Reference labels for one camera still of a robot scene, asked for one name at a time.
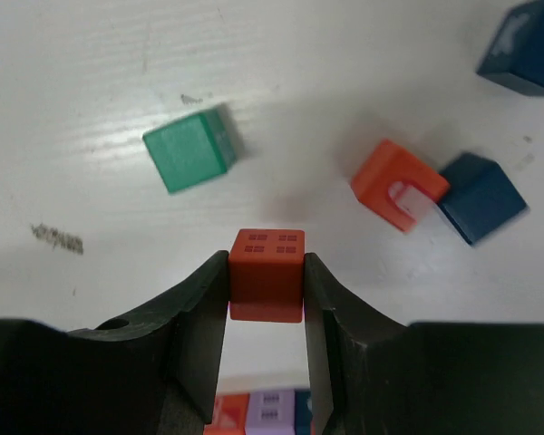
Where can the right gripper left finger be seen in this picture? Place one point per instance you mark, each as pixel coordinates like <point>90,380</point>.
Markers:
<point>151,370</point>

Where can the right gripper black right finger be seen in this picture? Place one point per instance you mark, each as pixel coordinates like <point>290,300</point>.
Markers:
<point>371,375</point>

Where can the dark blue wood block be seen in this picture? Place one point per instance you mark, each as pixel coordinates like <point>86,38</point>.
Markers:
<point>303,412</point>

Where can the red wood block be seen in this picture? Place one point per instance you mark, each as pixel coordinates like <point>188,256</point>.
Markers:
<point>397,186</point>
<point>229,415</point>

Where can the purple wood block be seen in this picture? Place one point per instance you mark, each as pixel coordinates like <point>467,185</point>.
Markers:
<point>271,412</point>

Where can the teal wood block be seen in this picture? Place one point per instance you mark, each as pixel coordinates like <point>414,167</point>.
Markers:
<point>196,148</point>

